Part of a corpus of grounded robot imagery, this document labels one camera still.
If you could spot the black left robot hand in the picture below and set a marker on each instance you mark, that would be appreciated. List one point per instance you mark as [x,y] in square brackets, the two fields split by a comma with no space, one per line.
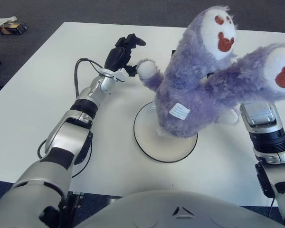
[116,57]

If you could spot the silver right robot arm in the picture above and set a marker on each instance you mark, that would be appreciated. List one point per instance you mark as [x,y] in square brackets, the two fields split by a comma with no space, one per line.
[259,114]

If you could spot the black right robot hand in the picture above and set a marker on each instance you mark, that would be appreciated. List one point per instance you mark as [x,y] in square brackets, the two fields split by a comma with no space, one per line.
[174,53]

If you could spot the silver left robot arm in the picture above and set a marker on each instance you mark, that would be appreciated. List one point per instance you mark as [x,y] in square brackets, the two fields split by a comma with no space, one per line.
[69,133]

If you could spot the black cardboard box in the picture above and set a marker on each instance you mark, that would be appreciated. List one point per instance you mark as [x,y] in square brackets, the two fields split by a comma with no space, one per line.
[13,28]

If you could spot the white plate with black rim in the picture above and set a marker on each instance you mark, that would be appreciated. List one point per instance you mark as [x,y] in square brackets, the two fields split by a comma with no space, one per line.
[171,149]

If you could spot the purple plush doll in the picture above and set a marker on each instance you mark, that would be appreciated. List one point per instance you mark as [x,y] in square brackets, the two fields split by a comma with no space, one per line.
[187,90]

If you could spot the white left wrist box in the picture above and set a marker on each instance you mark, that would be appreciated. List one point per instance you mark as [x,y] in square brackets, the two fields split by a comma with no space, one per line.
[121,76]

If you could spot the black table bracket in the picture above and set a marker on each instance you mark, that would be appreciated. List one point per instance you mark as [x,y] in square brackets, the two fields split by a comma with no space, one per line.
[77,200]

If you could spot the grey robot torso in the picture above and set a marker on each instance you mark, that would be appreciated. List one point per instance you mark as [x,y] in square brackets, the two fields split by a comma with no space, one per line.
[145,209]

